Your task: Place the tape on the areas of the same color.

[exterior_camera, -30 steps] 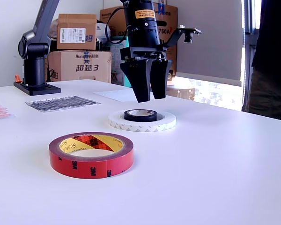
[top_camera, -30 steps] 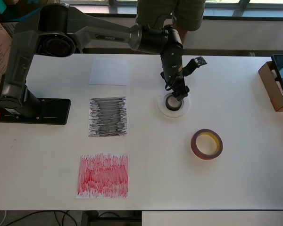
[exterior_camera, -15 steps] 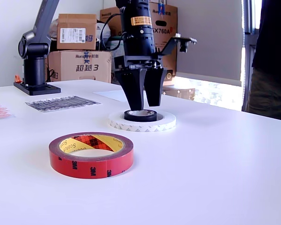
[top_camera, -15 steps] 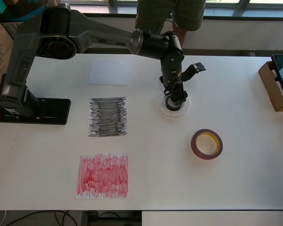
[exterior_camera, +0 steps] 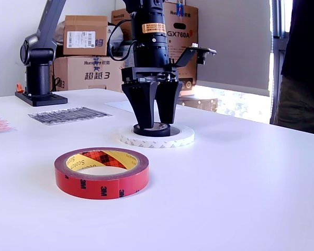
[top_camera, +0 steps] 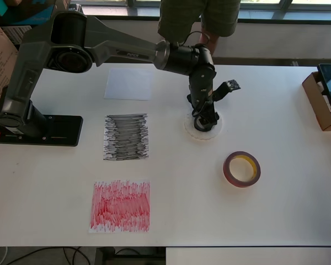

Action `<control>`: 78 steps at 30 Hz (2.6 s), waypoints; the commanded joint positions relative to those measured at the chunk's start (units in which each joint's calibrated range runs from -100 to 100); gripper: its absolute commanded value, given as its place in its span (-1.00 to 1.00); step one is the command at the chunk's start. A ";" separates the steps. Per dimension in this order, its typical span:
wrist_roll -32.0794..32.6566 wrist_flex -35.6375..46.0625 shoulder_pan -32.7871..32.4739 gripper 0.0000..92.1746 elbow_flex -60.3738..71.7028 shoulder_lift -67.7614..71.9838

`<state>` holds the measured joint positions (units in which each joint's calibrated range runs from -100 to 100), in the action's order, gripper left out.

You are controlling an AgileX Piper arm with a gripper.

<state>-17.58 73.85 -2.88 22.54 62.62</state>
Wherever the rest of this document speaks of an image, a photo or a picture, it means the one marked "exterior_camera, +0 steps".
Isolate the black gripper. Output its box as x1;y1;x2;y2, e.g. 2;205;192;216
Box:
121;48;183;130

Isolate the black tape roll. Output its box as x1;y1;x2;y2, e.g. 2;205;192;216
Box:
132;122;171;137

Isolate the white tape roll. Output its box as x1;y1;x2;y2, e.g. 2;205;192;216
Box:
118;124;195;149

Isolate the red 3M tape roll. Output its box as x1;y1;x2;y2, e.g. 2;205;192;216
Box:
54;147;150;200

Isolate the blank white paper sheet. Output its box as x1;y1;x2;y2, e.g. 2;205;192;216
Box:
104;100;137;113

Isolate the dark printed box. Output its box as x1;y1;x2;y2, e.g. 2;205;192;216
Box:
176;95;219;112

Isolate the white bag triangle logo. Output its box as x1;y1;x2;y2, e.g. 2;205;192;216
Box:
107;25;125;44

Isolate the black scribbled paper sheet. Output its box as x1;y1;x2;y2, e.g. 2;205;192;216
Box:
28;106;115;126

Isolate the tall GX760A cardboard box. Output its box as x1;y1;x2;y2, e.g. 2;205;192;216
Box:
111;2;199;97

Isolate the wide cardboard box blue print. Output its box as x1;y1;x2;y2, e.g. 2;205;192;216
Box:
53;56;126;94

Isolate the grey roller blind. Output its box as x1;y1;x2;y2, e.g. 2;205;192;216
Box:
197;0;272;97

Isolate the small cardboard box white label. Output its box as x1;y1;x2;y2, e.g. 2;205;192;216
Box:
63;15;109;56

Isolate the beige crumpled bag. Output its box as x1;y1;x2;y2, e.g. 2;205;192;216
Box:
54;20;66;42

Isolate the person in dark shirt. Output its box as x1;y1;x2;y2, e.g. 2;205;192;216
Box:
274;0;314;135

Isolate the red scribbled paper sheet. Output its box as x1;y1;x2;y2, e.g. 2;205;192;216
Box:
0;116;17;134

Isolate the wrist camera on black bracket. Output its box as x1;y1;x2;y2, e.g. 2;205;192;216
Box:
170;44;217;68

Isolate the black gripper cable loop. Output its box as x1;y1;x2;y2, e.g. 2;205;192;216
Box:
106;15;137;62

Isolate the black base cable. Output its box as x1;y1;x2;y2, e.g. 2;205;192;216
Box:
51;75;66;92

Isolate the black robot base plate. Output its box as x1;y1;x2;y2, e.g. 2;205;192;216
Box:
15;90;69;107

